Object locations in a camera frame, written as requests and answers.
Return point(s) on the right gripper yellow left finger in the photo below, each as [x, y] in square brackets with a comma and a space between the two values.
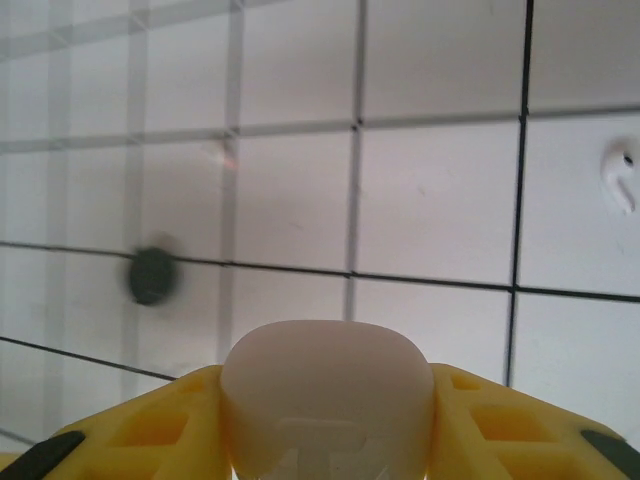
[150, 435]

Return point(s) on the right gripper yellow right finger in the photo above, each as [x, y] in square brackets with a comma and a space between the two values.
[500, 430]

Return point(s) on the white earbud charging case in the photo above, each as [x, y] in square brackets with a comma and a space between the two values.
[325, 380]

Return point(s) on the black round earbud charging case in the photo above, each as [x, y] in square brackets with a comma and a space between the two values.
[152, 275]

